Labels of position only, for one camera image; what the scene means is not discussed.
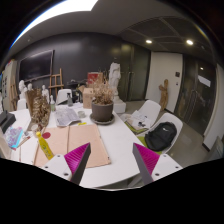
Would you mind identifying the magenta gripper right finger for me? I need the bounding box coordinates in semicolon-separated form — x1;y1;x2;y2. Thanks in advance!
133;143;160;185

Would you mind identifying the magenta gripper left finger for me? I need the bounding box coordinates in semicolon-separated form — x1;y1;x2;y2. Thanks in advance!
64;143;91;185

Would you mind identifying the black backpack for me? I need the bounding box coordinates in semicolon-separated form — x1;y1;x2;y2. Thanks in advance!
145;122;177;152

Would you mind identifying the yellow plastic bottle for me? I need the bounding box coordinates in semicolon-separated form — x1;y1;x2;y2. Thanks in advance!
36;132;54;160

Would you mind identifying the white chair with backpack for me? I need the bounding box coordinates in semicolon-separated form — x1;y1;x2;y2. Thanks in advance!
141;113;183;153

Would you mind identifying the red round sticker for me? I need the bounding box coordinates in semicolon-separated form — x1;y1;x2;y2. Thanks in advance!
42;132;51;139

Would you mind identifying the white chair with papers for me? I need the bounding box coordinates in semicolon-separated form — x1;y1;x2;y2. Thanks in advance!
121;100;161;135

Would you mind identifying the open magazine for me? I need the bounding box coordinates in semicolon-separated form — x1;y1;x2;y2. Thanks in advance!
55;107;80;127

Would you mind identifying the grey pot with dried plant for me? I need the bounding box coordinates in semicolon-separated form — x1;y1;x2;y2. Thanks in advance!
91;81;114;122

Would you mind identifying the small spray bottle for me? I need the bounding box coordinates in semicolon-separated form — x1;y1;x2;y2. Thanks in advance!
50;95;56;112

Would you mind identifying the white chair behind table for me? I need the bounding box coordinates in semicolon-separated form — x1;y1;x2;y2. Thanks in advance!
56;89;72;105

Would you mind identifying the colourful booklet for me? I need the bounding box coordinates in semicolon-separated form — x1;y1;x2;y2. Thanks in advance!
4;127;23;148

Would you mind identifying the cardboard box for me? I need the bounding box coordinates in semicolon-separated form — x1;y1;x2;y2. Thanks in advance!
79;85;93;109

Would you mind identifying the wooden mannequin figure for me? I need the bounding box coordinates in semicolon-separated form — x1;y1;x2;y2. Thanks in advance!
159;79;168;110

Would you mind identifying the wooden easel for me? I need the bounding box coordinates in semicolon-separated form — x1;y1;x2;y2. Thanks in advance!
48;69;64;95

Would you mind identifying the white plaster bust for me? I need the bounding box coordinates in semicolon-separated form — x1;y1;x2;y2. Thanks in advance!
18;80;27;99

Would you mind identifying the white statue on pedestal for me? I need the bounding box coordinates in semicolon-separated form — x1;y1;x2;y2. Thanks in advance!
109;62;126;113

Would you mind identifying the dark wall screen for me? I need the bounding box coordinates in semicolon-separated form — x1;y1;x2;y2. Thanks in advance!
19;50;54;81

